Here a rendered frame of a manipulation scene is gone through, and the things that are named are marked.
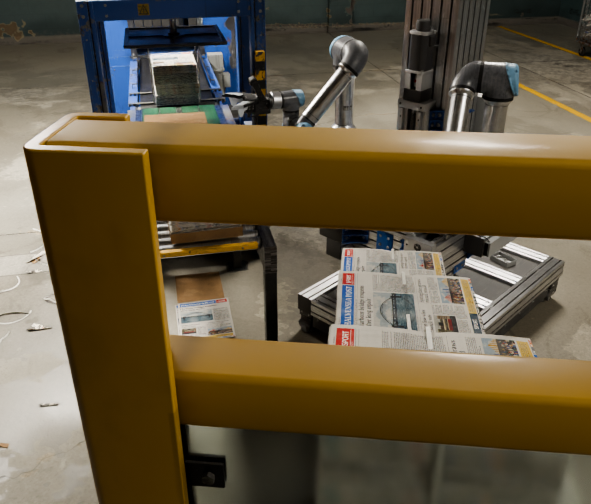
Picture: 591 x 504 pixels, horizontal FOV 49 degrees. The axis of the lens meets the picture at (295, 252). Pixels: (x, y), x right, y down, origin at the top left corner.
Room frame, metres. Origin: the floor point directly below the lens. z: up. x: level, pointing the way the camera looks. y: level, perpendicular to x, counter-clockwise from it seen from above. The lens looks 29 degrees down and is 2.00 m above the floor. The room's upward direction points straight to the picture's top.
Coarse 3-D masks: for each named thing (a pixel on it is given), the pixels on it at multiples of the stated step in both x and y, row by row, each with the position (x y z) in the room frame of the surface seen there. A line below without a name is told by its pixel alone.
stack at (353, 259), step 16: (352, 256) 2.10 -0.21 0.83; (368, 256) 2.10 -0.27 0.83; (384, 256) 2.10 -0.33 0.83; (400, 256) 2.10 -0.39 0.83; (416, 256) 2.10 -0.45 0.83; (432, 256) 2.10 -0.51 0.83; (384, 272) 1.98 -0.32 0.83; (400, 272) 1.98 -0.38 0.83; (416, 272) 1.98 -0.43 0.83; (432, 272) 1.98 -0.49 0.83
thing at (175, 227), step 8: (176, 224) 2.24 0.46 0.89; (184, 224) 2.25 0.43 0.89; (192, 224) 2.26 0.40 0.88; (200, 224) 2.26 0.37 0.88; (208, 224) 2.27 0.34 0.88; (216, 224) 2.28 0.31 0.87; (224, 224) 2.29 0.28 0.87; (232, 224) 2.30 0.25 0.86; (240, 224) 2.31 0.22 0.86; (176, 232) 2.25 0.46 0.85; (184, 232) 2.26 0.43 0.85
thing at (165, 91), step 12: (156, 60) 4.34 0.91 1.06; (168, 60) 4.34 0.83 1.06; (180, 60) 4.33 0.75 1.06; (192, 60) 4.33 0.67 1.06; (156, 72) 4.18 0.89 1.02; (168, 72) 4.20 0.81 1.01; (180, 72) 4.21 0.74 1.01; (192, 72) 4.23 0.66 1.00; (156, 84) 4.18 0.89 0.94; (168, 84) 4.20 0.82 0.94; (180, 84) 4.22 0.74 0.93; (192, 84) 4.24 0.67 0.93; (156, 96) 4.18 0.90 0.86; (168, 96) 4.20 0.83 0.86; (180, 96) 4.21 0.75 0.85; (192, 96) 4.23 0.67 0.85
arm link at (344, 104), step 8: (336, 40) 2.94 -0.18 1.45; (344, 40) 2.89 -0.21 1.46; (336, 48) 2.90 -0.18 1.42; (336, 56) 2.90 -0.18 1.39; (336, 64) 2.90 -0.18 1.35; (352, 80) 2.91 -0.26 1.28; (352, 88) 2.91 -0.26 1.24; (344, 96) 2.90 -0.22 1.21; (352, 96) 2.91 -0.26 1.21; (336, 104) 2.92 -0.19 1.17; (344, 104) 2.89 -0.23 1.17; (352, 104) 2.91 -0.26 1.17; (336, 112) 2.92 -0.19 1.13; (344, 112) 2.89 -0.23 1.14; (352, 112) 2.92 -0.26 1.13; (336, 120) 2.91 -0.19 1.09; (344, 120) 2.89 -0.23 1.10; (352, 120) 2.92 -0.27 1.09
